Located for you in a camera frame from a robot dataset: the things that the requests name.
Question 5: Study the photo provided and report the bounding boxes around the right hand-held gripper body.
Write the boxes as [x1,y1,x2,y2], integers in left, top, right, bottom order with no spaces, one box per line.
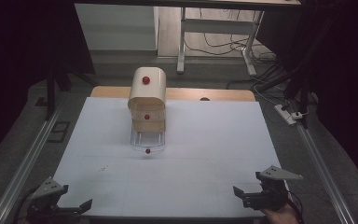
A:
[242,164,304,211]

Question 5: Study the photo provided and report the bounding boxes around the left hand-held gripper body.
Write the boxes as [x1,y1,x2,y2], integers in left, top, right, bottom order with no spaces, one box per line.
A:
[27,175,76,220]

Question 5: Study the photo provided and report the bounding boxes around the person's right hand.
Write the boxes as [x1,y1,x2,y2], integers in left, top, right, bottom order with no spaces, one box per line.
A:
[260,202,300,224]

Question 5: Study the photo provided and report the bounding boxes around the white table mat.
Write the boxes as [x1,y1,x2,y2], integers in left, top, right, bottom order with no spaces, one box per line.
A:
[52,96,289,219]

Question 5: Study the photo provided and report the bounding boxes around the white power strip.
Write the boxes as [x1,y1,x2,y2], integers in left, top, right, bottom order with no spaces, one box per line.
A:
[273,104,298,126]

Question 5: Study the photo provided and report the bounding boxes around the clear drawer with red knob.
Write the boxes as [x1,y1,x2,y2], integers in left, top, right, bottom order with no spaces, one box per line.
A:
[130,127,166,155]

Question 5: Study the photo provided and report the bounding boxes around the cream drawer with red knob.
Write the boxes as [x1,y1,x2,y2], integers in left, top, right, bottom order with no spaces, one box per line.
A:
[128,99,166,122]

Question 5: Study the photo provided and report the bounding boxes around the cream drawer cabinet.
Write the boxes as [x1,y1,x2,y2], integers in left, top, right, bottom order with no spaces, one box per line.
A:
[127,66,168,133]

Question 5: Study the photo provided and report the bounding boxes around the black curtain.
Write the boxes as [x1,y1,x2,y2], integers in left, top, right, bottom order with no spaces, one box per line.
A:
[255,0,358,194]
[0,0,96,171]

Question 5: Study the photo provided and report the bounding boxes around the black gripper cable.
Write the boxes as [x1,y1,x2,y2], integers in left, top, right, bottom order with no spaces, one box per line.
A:
[286,189,305,224]
[11,187,37,224]

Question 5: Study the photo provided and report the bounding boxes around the metal floor rail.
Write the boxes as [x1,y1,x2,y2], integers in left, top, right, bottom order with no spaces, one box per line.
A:
[296,123,356,224]
[0,105,63,224]

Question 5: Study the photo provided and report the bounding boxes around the black floor frame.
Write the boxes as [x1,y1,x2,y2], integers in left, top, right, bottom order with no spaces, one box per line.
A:
[47,120,72,144]

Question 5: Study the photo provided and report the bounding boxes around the black floor cables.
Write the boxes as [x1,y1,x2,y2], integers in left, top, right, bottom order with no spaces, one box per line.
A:
[184,8,277,64]

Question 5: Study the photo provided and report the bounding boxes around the white desk frame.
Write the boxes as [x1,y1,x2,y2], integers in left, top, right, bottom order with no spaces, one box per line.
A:
[176,7,266,77]

